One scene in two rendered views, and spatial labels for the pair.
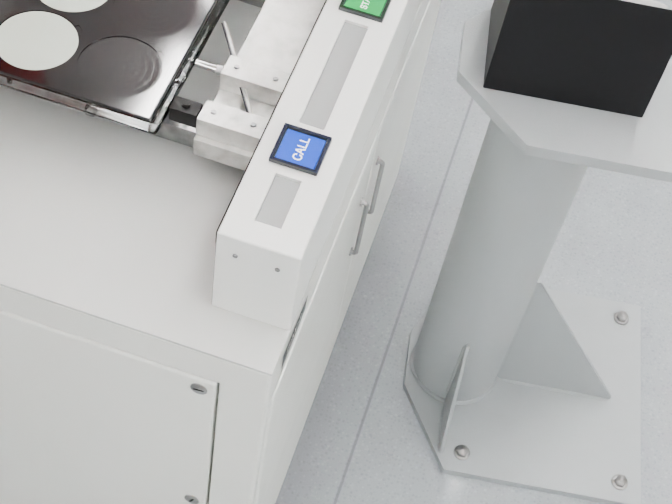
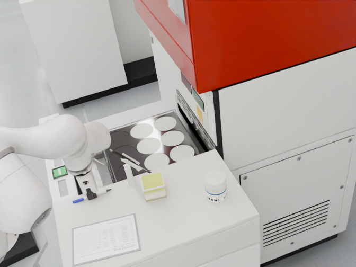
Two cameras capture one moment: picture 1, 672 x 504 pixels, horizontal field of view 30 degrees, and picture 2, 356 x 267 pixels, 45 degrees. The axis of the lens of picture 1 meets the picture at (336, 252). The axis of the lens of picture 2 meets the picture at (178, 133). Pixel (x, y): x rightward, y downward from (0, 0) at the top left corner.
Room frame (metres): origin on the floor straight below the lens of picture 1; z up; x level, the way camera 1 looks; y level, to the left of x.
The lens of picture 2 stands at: (2.45, 0.01, 2.04)
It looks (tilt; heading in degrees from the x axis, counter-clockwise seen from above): 39 degrees down; 158
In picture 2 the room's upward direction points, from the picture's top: 9 degrees counter-clockwise
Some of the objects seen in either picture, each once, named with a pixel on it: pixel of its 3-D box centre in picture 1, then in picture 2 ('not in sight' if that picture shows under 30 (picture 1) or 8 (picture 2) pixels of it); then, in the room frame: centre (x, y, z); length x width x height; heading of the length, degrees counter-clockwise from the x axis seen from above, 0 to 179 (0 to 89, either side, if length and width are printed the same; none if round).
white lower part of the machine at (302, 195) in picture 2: not in sight; (251, 160); (1.04, 0.98, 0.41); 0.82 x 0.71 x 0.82; 172
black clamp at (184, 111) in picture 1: (185, 110); not in sight; (0.99, 0.21, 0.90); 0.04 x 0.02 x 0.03; 82
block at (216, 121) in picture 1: (232, 126); not in sight; (0.98, 0.15, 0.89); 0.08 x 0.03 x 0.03; 82
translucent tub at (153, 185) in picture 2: not in sight; (153, 187); (1.48, 0.28, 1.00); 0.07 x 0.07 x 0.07; 74
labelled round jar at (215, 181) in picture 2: not in sight; (215, 187); (1.61, 0.45, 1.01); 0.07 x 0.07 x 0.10
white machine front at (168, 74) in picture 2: not in sight; (180, 83); (1.00, 0.64, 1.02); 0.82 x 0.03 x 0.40; 172
